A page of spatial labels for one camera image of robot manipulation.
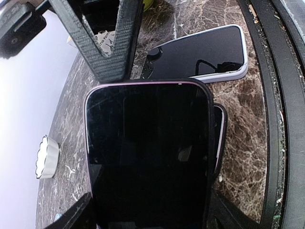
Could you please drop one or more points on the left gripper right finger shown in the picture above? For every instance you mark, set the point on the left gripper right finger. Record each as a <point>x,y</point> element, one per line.
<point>225,215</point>

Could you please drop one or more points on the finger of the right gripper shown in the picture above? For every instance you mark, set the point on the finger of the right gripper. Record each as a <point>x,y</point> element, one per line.
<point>84,18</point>

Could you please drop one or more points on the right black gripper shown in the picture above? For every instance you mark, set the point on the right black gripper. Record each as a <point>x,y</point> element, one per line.
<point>20,22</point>

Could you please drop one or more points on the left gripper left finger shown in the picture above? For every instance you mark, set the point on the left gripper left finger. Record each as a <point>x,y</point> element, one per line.
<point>79,216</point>

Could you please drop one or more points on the purple smartphone dark screen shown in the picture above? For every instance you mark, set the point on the purple smartphone dark screen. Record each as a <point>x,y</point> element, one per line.
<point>220,128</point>

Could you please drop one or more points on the light blue smartphone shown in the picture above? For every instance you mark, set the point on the light blue smartphone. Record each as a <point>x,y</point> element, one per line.
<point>214,55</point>

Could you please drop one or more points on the white patterned mug yellow inside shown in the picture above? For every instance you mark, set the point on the white patterned mug yellow inside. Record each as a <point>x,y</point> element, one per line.
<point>105,40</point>

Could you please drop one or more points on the white fluted ceramic bowl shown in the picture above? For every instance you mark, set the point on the white fluted ceramic bowl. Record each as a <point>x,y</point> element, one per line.
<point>47,158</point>

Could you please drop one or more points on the lime green bowl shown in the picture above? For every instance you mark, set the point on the lime green bowl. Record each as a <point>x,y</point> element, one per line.
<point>147,4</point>

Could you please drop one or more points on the black front rail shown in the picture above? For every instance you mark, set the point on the black front rail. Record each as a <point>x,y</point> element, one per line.
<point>280,51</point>

